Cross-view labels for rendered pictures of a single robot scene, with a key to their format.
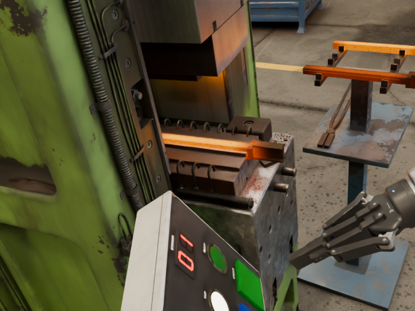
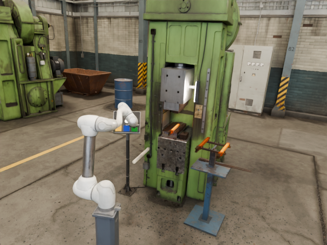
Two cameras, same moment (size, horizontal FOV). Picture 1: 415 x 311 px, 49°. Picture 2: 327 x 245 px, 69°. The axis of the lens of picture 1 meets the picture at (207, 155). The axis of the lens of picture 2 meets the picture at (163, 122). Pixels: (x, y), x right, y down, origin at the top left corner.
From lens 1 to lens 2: 2.95 m
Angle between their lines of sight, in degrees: 72
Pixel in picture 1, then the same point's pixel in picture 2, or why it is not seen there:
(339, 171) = (263, 226)
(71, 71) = (148, 94)
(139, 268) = not seen: hidden behind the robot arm
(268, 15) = not seen: outside the picture
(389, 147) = (199, 168)
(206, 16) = (163, 98)
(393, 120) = (215, 172)
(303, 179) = (253, 213)
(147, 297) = not seen: hidden behind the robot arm
